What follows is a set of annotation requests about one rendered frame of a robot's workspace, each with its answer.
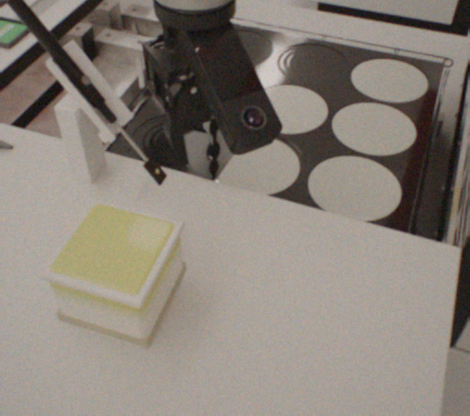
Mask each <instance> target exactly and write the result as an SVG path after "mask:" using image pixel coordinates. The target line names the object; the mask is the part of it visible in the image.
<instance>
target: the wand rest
mask: <svg viewBox="0 0 470 416"><path fill-rule="evenodd" d="M63 48H64V50H65V51H67V52H68V53H69V55H70V56H71V57H72V58H73V61H74V62H75V63H76V64H78V66H79V67H80V68H81V69H82V71H83V72H84V74H85V75H86V76H88V77H90V79H91V82H92V83H93V84H94V86H95V88H96V89H97V90H98V91H99V93H100V94H102V95H103V96H104V99H105V100H106V105H107V106H108V107H109V108H110V111H111V112H112V113H114V114H115V115H116V117H117V122H118V124H119V126H120V127H122V126H123V125H124V124H127V122H128V121H129V120H131V119H132V118H133V115H132V114H131V113H130V111H129V109H128V107H126V106H125V105H124V104H123V102H122V101H121V100H120V99H119V97H118V95H117V93H116V92H115V91H113V90H112V88H111V87H110V86H109V85H108V82H107V81H106V80H105V78H104V77H103V76H101V74H100V73H99V72H98V70H97V69H96V68H95V67H94V65H93V64H92V63H91V61H89V60H88V58H87V57H86V55H85V54H84V53H83V51H82V50H81V49H80V46H79V45H77V44H76V43H75V41H74V40H72V41H71V42H69V43H68V44H67V45H64V46H63ZM46 66H47V67H48V68H49V69H50V71H51V72H52V74H54V75H55V77H56V78H57V79H58V80H59V81H60V83H61V84H62V86H63V87H65V89H66V90H67V91H68V92H69V93H68V94H67V95H66V96H64V97H63V98H62V100H61V101H60V102H59V103H58V104H57V105H56V106H55V107H54V108H55V113H56V117H57V119H58V123H59V128H60V132H61V135H62V139H63V142H64V145H65V149H66V153H67V156H68V160H69V164H70V168H71V171H72V175H73V179H75V180H79V181H82V182H86V183H89V184H92V183H93V182H94V181H95V180H96V177H97V176H98V175H99V173H101V172H102V171H103V170H104V168H105V167H106V156H105V150H104V145H103V142H107V141H109V142H112V141H114V140H116V135H115V134H116V133H117V131H118V128H117V126H116V125H115V124H110V122H109V121H108V120H107V119H106V117H105V116H104V115H103V114H102V112H100V111H99V109H98V108H94V107H93V106H92V105H91V104H90V102H89V101H87V100H86V99H85V97H84V95H83V94H82V93H81V92H80V90H79V89H78V88H77V87H75V86H74V83H73V82H72V81H71V80H70V78H69V77H68V76H67V75H66V74H64V71H63V70H62V69H61V68H60V66H59V65H58V64H57V63H56V62H55V60H54V59H52V58H51V57H49V59H48V60H46ZM97 113H98V114H97ZM99 130H101V131H99Z"/></svg>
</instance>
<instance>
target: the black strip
mask: <svg viewBox="0 0 470 416"><path fill-rule="evenodd" d="M103 1H104V0H85V1H84V2H83V3H82V4H81V5H78V6H77V7H76V8H75V9H74V10H73V11H72V13H71V14H70V15H69V16H67V17H65V18H64V19H63V20H62V21H61V22H59V23H58V25H57V26H55V27H54V28H52V29H51V30H50V33H51V34H52V35H53V36H54V38H56V40H57V41H59V40H60V39H62V38H63V37H64V35H65V34H66V33H68V32H69V31H70V30H72V29H73V28H74V27H75V26H76V25H77V24H78V22H81V21H82V20H83V19H84V18H85V17H86V16H87V15H89V14H90V13H91V12H92V11H94V9H95V8H96V7H97V6H99V5H100V4H101V3H102V2H103ZM45 53H46V51H45V48H44V47H43V46H41V45H40V44H39V42H38V41H37V42H36V43H35V44H34V45H32V46H30V47H29V48H28V49H27V50H26V51H25V52H24V53H23V54H22V55H21V56H18V57H17V58H16V59H15V60H14V61H13V62H11V64H10V65H9V66H8V67H6V68H5V69H4V70H3V71H2V72H1V73H0V93H1V92H2V91H3V90H4V89H5V87H6V86H8V85H10V84H11V83H12V82H13V81H14V80H15V79H16V78H18V77H19V76H20V75H21V74H22V73H23V72H24V71H25V70H26V69H27V68H28V67H29V66H31V65H32V64H33V63H34V62H36V60H37V59H38V58H39V57H40V56H41V55H43V54H45Z"/></svg>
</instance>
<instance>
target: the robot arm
mask: <svg viewBox="0 0 470 416"><path fill-rule="evenodd" d="M152 1H153V10H154V15H156V17H157V18H158V20H159V21H160V22H162V34H159V35H158V38H157V39H151V40H148V41H144V42H142V48H143V56H144V64H145V73H146V80H147V87H148V88H149V90H150V91H151V93H152V94H154V96H155V97H156V99H157V100H158V101H159V103H160V104H161V105H162V107H163V108H164V112H166V115H167V117H166V118H164V121H163V130H164V134H166V138H167V140H168V141H169V142H170V144H171V145H172V147H173V148H174V151H175V152H176V154H177V155H178V156H180V158H181V159H182V160H183V162H184V163H185V166H186V167H187V168H188V170H189V171H190V172H191V174H193V175H196V176H200V178H203V179H207V180H211V181H215V182H216V180H217V179H218V176H219V175H220V174H221V173H222V172H223V170H224V169H225V168H226V166H227V165H228V162H229V161H230V159H231V158H232V156H234V155H243V154H245V153H249V152H254V151H256V149H259V148H262V147H264V146H267V145H270V144H272V143H273V141H275V140H276V139H277V137H278V135H279V134H280V132H281V131H282V128H283V125H282V123H281V120H280V118H279V117H278V115H277V113H276V111H275V108H274V107H273V105H272V103H271V101H270V99H269V97H268V94H267V92H266V90H265V88H264V86H263V83H262V80H261V78H259V76H258V74H257V72H256V71H255V68H254V66H253V64H252V61H251V59H250V57H249V54H248V52H247V51H246V50H245V49H244V47H243V45H242V42H241V39H240V37H239V35H238V33H237V29H236V28H235V26H234V24H232V23H231V22H230V20H231V19H232V17H234V16H235V14H236V12H237V0H152ZM159 42H163V43H161V45H158V46H156V43H159ZM152 46H155V47H153V48H152V49H151V47H152ZM148 62H149V63H148ZM149 64H150V65H151V74H152V80H151V79H150V72H149ZM202 124H203V127H202ZM209 143H211V145H212V147H211V149H210V153H211V156H212V158H211V161H210V160H209V158H208V157H207V148H208V146H209Z"/></svg>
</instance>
